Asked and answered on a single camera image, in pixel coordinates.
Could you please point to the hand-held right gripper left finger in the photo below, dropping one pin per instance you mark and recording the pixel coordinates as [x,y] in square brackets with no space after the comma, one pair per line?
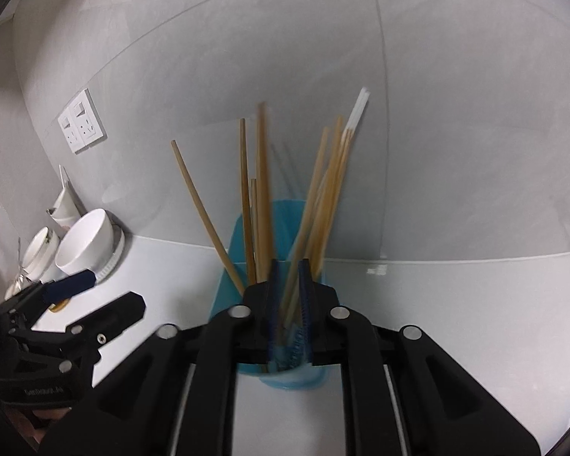
[261,323]

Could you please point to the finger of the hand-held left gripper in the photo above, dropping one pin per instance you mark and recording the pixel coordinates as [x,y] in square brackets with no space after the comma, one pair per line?
[114,316]
[71,285]

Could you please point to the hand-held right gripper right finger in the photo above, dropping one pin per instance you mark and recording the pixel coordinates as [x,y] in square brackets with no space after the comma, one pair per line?
[320,323]

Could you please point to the blue plastic utensil holder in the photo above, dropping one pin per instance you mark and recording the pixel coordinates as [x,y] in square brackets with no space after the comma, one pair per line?
[266,256]

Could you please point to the wooden chopstick white end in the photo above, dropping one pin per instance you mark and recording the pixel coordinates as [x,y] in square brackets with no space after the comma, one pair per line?
[335,190]
[255,228]

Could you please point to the chopsticks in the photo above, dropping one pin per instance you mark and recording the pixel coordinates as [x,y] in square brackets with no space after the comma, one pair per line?
[204,213]

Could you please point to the wooden chopstick small printed end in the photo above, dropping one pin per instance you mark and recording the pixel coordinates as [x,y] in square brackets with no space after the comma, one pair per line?
[247,199]

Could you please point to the person's left hand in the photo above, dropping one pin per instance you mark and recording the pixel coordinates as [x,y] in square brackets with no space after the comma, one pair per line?
[47,418]

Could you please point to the wooden rimmed plate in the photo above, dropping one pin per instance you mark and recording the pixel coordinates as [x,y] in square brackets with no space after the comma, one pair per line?
[59,306]

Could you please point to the large white bowl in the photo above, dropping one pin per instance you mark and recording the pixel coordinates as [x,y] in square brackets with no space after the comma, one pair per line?
[83,242]

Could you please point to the white lidded cup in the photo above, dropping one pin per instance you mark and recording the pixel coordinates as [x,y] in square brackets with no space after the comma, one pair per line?
[40,251]

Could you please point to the white ribbed plate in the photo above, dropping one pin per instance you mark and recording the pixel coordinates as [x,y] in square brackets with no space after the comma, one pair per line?
[116,247]

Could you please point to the white plastic chopstick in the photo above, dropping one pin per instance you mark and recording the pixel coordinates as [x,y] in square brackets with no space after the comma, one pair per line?
[356,107]
[362,110]

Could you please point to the white wall socket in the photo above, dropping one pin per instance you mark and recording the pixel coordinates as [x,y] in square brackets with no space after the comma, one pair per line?
[70,132]
[88,116]

